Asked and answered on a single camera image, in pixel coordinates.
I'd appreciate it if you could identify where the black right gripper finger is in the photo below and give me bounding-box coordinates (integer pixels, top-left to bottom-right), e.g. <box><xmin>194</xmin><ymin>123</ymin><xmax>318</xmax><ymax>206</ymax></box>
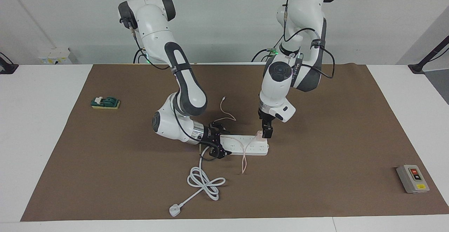
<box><xmin>209</xmin><ymin>146</ymin><xmax>232</xmax><ymax>160</ymax></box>
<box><xmin>210</xmin><ymin>121</ymin><xmax>230</xmax><ymax>134</ymax></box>

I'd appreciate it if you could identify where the pink charging cable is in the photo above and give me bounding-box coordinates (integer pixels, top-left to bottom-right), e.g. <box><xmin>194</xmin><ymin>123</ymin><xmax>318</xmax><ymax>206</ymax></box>
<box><xmin>220</xmin><ymin>97</ymin><xmax>262</xmax><ymax>174</ymax></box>

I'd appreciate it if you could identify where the white power strip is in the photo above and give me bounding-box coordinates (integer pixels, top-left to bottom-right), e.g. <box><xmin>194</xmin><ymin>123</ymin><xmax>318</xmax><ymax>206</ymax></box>
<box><xmin>219</xmin><ymin>135</ymin><xmax>270</xmax><ymax>156</ymax></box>

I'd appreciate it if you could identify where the brown table mat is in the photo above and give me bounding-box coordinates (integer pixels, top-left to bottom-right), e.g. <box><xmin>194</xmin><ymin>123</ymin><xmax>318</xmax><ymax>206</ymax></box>
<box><xmin>20</xmin><ymin>63</ymin><xmax>449</xmax><ymax>222</ymax></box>

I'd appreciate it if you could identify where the black slanted stand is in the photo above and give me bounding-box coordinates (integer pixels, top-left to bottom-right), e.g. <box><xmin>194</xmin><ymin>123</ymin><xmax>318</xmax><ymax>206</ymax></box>
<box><xmin>408</xmin><ymin>35</ymin><xmax>449</xmax><ymax>74</ymax></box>

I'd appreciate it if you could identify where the white power cord with plug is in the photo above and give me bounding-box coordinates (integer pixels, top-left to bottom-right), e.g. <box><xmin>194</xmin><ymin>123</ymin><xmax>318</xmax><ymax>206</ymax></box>
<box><xmin>169</xmin><ymin>146</ymin><xmax>226</xmax><ymax>217</ymax></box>

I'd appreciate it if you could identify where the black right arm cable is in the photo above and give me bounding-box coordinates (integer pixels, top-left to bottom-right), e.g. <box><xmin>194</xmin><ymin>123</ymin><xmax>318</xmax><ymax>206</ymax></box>
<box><xmin>119</xmin><ymin>16</ymin><xmax>225</xmax><ymax>161</ymax></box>

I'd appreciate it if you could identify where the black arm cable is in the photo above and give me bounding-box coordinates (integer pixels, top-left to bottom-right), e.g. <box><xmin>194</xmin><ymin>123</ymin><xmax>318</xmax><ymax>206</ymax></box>
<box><xmin>281</xmin><ymin>0</ymin><xmax>336</xmax><ymax>80</ymax></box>
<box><xmin>119</xmin><ymin>16</ymin><xmax>225</xmax><ymax>161</ymax></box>

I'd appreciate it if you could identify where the black left base cable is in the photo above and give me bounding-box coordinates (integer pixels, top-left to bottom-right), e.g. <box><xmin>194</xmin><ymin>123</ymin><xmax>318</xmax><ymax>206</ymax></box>
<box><xmin>251</xmin><ymin>48</ymin><xmax>277</xmax><ymax>63</ymax></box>

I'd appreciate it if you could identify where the black base cable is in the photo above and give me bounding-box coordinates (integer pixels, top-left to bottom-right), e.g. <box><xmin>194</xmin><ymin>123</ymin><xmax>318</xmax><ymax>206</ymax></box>
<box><xmin>133</xmin><ymin>48</ymin><xmax>148</xmax><ymax>64</ymax></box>
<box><xmin>251</xmin><ymin>48</ymin><xmax>277</xmax><ymax>63</ymax></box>

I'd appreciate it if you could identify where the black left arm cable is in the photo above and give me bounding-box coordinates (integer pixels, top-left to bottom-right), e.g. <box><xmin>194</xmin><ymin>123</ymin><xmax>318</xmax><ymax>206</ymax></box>
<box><xmin>281</xmin><ymin>0</ymin><xmax>336</xmax><ymax>80</ymax></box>

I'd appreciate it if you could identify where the green knife switch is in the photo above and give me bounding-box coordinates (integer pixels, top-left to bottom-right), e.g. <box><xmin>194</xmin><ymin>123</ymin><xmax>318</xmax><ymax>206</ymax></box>
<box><xmin>91</xmin><ymin>97</ymin><xmax>121</xmax><ymax>110</ymax></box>

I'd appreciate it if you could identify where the black right base cable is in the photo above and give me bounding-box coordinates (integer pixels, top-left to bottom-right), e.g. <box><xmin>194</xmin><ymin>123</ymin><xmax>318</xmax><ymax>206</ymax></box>
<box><xmin>133</xmin><ymin>48</ymin><xmax>148</xmax><ymax>64</ymax></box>

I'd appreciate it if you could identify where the grey on-off switch box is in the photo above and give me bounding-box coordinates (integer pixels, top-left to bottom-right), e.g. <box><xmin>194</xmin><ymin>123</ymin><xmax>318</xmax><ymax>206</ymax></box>
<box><xmin>396</xmin><ymin>165</ymin><xmax>430</xmax><ymax>194</ymax></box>

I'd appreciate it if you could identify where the white wall outlet box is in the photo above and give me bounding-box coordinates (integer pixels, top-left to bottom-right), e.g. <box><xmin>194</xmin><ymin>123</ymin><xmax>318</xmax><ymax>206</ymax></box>
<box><xmin>38</xmin><ymin>47</ymin><xmax>73</xmax><ymax>65</ymax></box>

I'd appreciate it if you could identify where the black clamp mount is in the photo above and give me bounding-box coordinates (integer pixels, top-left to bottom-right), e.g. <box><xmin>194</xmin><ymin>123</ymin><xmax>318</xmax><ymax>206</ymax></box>
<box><xmin>0</xmin><ymin>52</ymin><xmax>19</xmax><ymax>75</ymax></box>

